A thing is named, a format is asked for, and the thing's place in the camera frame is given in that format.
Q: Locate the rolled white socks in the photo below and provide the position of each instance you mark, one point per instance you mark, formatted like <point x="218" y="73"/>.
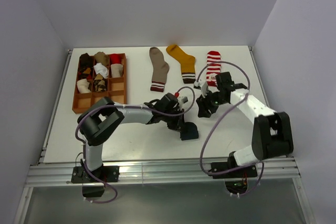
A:
<point x="99" y="68"/>

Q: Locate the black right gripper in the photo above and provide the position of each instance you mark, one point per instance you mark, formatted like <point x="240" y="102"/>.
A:
<point x="203" y="106"/>

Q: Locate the rolled red socks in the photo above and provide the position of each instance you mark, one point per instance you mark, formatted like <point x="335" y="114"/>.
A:
<point x="116" y="59"/>

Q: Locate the rolled taupe socks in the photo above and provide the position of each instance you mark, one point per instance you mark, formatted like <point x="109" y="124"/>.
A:
<point x="101" y="57"/>

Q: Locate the rolled dark argyle socks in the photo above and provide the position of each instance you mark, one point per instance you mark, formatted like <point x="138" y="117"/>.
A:
<point x="85" y="67"/>

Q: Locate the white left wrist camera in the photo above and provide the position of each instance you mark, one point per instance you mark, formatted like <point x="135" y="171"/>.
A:
<point x="181" y="100"/>

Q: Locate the rolled cream socks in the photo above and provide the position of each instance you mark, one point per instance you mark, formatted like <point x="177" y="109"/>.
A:
<point x="116" y="70"/>

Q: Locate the red white striped sock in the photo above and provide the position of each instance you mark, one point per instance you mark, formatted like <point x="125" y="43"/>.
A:
<point x="213" y="67"/>

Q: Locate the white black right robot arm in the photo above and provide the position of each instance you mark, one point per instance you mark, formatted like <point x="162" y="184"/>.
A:
<point x="271" y="136"/>

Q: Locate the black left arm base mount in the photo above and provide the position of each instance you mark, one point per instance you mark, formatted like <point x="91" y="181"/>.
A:
<point x="108" y="174"/>

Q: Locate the brown argyle sock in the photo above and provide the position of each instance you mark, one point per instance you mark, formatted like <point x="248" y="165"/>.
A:
<point x="100" y="84"/>

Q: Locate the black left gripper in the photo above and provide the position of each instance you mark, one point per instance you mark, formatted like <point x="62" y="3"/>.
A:
<point x="176" y="126"/>

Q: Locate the mustard yellow sock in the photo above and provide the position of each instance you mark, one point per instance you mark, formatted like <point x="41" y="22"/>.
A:
<point x="187" y="63"/>

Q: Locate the navy blue sock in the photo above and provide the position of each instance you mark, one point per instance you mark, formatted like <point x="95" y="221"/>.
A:
<point x="190" y="132"/>

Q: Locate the aluminium frame rail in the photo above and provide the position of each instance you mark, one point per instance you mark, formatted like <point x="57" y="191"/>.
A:
<point x="152" y="172"/>

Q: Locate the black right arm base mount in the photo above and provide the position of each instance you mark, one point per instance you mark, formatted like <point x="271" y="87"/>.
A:
<point x="239" y="185"/>

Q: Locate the taupe sock with striped cuff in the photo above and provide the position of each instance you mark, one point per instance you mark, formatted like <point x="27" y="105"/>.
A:
<point x="160" y="70"/>

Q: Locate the wooden compartment tray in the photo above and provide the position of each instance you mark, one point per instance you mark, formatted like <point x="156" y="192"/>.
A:
<point x="117" y="90"/>

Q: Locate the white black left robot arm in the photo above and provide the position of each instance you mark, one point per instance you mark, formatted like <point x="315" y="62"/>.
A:
<point x="102" y="119"/>

